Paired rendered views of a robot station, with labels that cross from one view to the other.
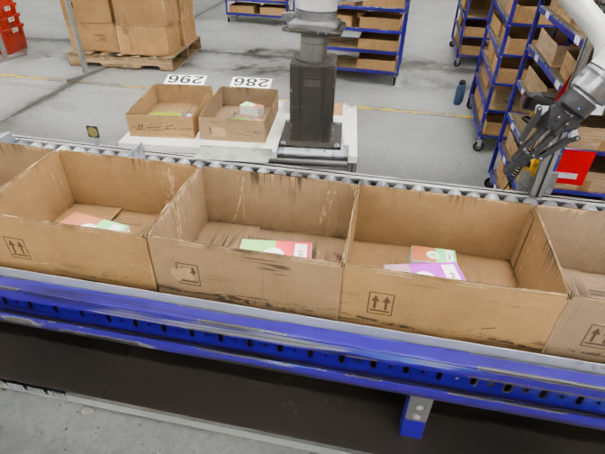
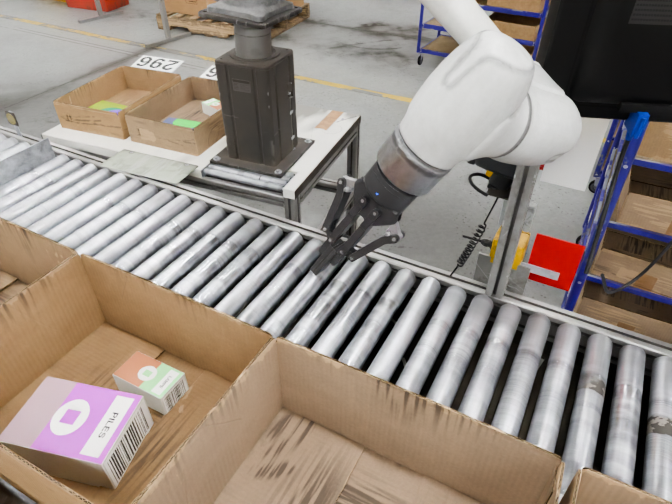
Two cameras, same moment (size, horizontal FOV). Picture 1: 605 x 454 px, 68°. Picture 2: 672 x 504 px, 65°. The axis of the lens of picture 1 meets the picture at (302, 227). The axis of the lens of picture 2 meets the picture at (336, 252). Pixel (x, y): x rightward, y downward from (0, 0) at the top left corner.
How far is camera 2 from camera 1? 0.84 m
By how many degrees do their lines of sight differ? 14
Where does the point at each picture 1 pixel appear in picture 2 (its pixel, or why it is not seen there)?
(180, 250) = not seen: outside the picture
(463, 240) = (214, 358)
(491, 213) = (229, 333)
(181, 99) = (150, 87)
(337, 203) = not seen: hidden behind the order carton
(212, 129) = (141, 131)
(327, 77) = (258, 82)
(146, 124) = (74, 116)
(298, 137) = (236, 154)
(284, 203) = (25, 256)
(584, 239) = (356, 405)
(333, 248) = not seen: hidden behind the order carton
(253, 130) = (182, 138)
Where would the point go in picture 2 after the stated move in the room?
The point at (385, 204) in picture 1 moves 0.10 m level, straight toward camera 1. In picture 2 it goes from (115, 286) to (65, 324)
